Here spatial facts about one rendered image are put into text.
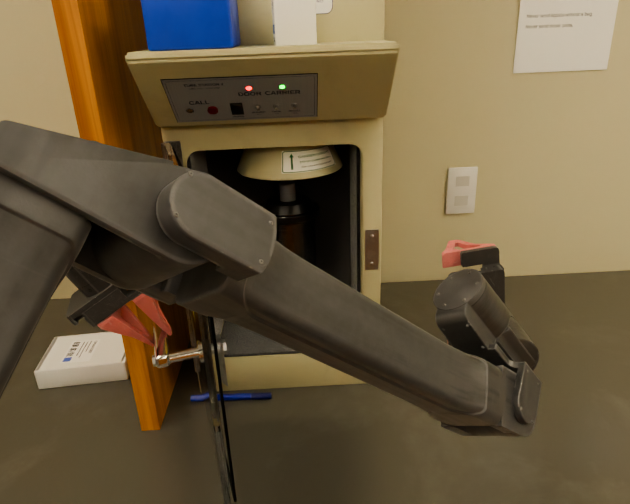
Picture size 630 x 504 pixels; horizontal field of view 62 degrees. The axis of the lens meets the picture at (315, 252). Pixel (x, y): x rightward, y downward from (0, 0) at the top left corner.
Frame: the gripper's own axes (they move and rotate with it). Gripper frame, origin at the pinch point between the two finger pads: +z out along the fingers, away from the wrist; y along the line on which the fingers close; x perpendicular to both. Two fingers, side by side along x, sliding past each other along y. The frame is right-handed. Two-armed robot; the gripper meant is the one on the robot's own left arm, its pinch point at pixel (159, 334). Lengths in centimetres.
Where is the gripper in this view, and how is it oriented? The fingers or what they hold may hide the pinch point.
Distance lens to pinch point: 65.6
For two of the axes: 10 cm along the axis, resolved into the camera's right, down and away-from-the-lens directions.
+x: 3.1, 3.2, -8.9
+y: -8.1, 5.9, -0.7
